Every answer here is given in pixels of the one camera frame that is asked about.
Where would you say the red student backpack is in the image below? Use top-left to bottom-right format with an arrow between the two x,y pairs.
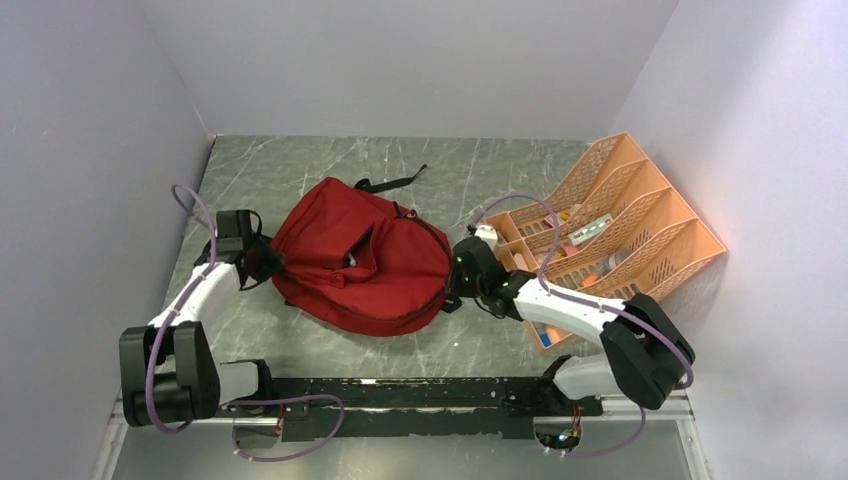
270,176 -> 462,337

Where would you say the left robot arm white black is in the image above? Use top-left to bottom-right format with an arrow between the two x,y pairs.
118,209 -> 282,427

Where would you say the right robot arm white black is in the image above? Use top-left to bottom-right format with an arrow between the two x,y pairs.
453,236 -> 695,410

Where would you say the pink eraser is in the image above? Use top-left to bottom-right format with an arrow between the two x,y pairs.
512,253 -> 531,271

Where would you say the white green ruler case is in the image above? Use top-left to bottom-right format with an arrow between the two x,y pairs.
568,214 -> 613,247

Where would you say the orange plastic desk organizer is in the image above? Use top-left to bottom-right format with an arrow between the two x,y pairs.
482,132 -> 727,350

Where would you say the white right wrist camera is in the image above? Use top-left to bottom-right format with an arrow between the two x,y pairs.
472,223 -> 499,251

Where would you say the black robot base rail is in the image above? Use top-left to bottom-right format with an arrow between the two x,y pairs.
216,377 -> 603,442

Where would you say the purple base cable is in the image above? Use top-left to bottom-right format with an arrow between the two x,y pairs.
230,394 -> 346,464

